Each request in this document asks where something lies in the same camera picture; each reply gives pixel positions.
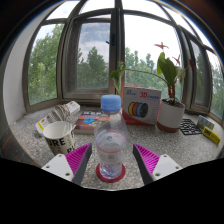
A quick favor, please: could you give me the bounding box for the dark colourful book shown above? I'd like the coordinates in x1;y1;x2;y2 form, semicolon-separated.
73;110;111;135

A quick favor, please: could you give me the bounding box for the black lattice trivet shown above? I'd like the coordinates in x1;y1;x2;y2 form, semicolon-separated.
179;118;203;136

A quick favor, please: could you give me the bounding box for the white red filament spool box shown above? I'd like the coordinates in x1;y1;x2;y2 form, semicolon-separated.
121;86;162;126

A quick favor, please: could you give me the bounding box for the flat round red coaster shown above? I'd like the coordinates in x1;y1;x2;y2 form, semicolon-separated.
95;162;127;183

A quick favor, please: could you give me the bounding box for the clear blue-capped water bottle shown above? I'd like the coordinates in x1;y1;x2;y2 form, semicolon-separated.
93;94;129;180

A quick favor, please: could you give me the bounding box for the green plant in white pot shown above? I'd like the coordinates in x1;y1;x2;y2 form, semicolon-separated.
110;41;194;134

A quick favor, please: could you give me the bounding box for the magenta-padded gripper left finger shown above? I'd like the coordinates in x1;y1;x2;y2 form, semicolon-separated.
40;142;93;185

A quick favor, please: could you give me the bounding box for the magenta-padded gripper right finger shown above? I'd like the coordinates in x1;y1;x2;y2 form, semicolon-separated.
132;143;183;186

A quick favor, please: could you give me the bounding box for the brown framed bay window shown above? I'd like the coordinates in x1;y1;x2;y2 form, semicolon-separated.
21;0;224;114

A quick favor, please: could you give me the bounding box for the white printed paper cup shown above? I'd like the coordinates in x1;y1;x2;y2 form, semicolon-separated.
42;120;77;157

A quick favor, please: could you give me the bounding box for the long yellow black box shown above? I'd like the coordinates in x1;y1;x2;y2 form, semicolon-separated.
201;125;222;146

